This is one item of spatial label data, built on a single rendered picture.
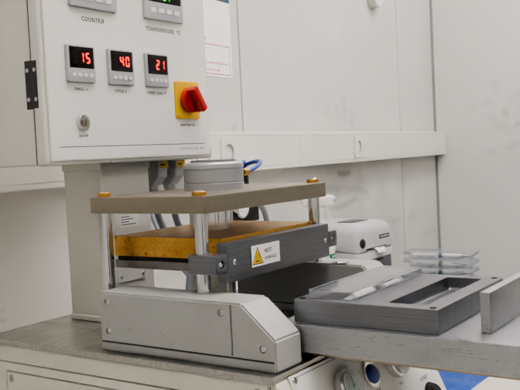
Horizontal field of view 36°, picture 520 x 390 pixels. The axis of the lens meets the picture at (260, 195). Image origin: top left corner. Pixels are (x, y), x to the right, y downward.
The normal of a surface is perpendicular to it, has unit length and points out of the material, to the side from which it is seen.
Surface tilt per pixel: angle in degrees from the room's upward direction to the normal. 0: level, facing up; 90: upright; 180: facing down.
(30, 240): 90
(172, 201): 90
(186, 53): 90
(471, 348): 90
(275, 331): 41
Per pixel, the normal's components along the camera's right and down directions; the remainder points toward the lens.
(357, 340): -0.56, 0.07
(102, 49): 0.82, -0.01
